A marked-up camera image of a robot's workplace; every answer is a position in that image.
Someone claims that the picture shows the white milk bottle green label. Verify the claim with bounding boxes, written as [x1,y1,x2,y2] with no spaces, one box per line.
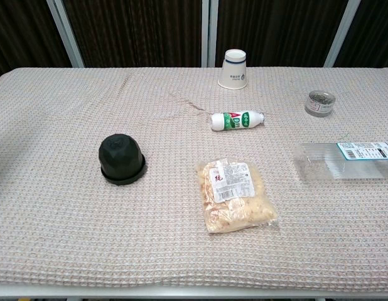
[211,110,266,132]

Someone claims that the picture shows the white paper cup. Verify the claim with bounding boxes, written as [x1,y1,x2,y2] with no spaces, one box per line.
[217,49,247,90]

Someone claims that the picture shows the black round jar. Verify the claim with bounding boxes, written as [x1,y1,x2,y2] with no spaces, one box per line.
[98,132,144,180]

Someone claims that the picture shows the clear plastic bottle white label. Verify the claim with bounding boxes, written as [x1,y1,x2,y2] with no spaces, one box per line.
[293,141,388,183]

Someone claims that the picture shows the clear bag of yellow snacks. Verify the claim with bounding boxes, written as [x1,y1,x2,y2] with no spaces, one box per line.
[195,158,280,235]

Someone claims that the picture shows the aluminium partition post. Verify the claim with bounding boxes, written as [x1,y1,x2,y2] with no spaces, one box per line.
[45,0,85,68]
[323,0,361,68]
[201,0,219,68]

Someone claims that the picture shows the beige waffle tablecloth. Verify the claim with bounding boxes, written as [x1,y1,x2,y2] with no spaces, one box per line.
[0,66,388,288]

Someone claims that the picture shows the round clear box metal bits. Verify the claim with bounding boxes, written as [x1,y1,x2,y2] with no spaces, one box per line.
[304,90,336,119]

